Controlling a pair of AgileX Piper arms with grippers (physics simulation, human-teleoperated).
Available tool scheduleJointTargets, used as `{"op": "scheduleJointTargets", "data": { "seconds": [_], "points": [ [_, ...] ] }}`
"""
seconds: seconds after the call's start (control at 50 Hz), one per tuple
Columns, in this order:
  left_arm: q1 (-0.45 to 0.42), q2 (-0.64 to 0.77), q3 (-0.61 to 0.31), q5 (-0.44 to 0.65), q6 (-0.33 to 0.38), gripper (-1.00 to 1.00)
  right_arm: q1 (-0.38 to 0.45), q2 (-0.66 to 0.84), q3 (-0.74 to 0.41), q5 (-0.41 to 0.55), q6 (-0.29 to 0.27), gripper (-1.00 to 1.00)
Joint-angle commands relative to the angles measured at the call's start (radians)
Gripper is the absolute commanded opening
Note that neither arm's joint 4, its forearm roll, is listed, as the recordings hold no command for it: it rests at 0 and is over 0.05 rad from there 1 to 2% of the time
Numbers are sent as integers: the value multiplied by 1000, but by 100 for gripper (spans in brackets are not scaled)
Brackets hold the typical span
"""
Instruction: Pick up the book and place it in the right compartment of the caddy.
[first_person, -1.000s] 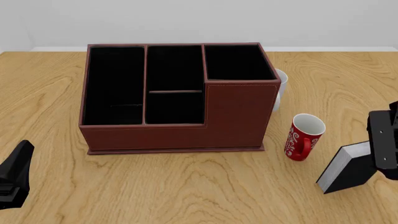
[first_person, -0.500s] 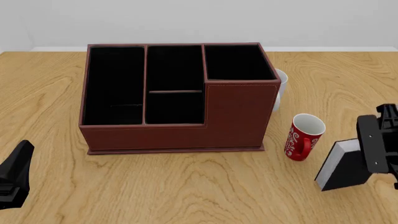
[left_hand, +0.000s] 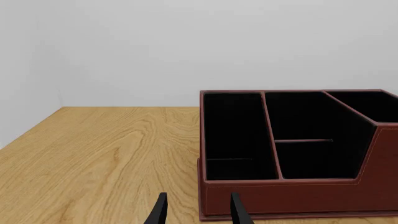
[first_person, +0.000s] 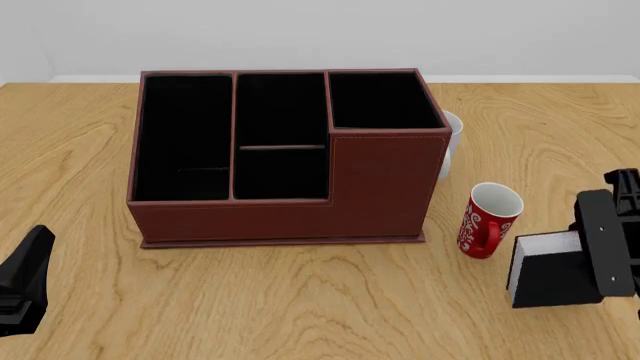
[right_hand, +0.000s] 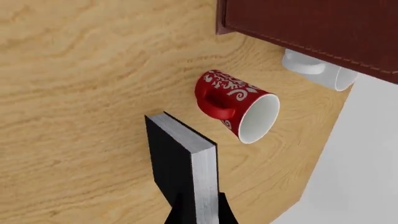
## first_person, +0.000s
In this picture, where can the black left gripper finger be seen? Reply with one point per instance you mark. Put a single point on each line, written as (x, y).
(31, 262)

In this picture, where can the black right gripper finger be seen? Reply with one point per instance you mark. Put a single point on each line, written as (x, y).
(628, 187)

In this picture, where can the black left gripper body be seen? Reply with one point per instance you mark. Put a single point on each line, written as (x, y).
(15, 317)

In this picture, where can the red-brown desk caddy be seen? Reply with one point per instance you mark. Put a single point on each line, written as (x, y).
(380, 187)

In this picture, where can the black flat plate rounded ends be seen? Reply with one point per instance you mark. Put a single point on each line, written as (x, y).
(606, 247)

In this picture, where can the red mug with white pattern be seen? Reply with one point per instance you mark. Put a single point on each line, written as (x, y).
(472, 228)

